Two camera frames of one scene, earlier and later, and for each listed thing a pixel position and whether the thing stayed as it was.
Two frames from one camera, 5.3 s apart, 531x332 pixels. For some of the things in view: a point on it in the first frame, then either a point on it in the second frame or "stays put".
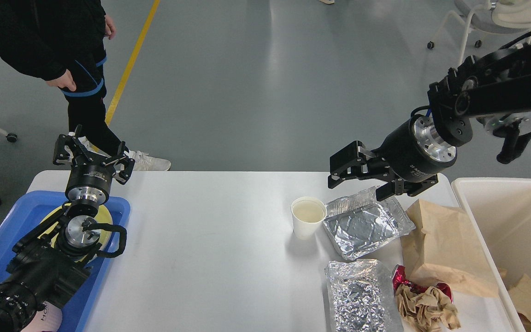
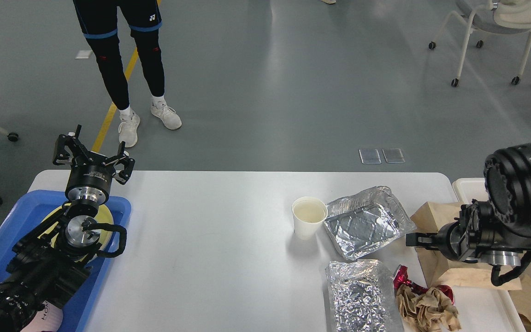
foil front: x=362 y=297 stays put
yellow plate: x=50 y=224 stays put
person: x=62 y=42 to x=99 y=21
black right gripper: x=414 y=150 to x=426 y=240
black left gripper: x=92 y=182 stays put
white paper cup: x=307 y=213 stays put
